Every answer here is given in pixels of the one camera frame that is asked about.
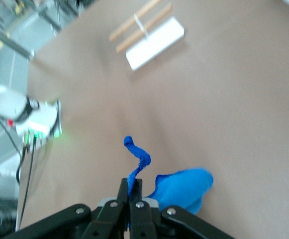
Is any short black table cable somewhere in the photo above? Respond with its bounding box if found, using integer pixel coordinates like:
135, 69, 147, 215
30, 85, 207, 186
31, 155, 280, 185
15, 145, 27, 185

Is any white rack with wooden rods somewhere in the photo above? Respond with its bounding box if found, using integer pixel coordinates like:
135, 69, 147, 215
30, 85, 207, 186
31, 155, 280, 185
108, 0, 185, 72

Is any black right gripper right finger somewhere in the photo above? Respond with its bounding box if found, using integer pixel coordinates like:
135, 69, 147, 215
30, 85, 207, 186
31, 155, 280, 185
130, 179, 234, 239

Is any aluminium frame strut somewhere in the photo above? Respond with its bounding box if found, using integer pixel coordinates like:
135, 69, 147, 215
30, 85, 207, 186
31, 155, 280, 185
0, 24, 35, 60

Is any blue towel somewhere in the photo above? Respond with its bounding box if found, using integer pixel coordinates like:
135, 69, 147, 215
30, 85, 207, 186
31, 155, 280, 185
123, 135, 214, 216

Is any long black table cable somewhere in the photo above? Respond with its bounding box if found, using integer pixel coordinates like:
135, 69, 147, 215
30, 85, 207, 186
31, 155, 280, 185
18, 139, 37, 227

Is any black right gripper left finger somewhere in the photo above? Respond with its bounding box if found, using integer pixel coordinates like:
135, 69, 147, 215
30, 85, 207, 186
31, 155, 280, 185
0, 178, 130, 239

